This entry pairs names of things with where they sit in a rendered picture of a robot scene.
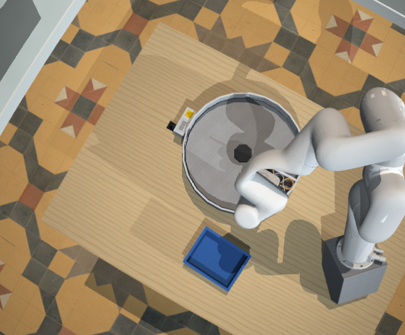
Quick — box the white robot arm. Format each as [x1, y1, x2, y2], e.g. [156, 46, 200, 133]
[234, 87, 405, 270]

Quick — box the blue crate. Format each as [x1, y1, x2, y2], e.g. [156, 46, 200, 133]
[183, 226, 250, 290]

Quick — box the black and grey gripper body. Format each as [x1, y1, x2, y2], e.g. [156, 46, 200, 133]
[258, 169, 280, 186]

